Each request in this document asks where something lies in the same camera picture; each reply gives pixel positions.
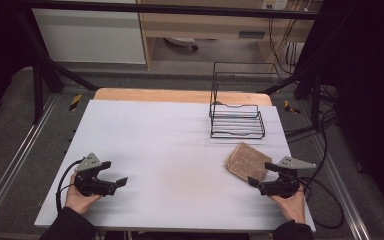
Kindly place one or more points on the chair base with caster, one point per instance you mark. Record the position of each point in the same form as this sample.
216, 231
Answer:
181, 41

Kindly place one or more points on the white cabinet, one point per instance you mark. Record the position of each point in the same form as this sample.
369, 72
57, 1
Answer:
90, 36

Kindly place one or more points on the person's right hand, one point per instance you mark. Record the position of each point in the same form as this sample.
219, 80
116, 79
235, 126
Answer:
290, 206

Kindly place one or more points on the person's left hand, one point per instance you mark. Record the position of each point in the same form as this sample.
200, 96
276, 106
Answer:
78, 201

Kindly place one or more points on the aluminium rail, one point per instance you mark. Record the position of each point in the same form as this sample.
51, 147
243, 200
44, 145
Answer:
341, 186
10, 160

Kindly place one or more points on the black frame crossbar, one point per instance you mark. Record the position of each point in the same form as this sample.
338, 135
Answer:
166, 9

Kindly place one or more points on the black metal stand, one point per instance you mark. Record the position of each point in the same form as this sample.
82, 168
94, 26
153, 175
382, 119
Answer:
38, 83
316, 96

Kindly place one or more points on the white table mat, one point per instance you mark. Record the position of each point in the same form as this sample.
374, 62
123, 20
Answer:
166, 146

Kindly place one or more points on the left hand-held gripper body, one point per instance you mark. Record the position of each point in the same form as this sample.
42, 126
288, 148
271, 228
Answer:
91, 186

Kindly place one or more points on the brown towel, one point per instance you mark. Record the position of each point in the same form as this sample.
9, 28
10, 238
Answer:
248, 161

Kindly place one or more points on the wooden desk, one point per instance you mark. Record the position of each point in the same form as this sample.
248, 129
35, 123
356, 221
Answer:
206, 26

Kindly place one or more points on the white wall socket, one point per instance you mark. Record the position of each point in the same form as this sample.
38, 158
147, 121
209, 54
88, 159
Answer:
275, 4

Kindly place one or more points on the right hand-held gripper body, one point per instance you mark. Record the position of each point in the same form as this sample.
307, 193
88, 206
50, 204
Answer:
285, 183

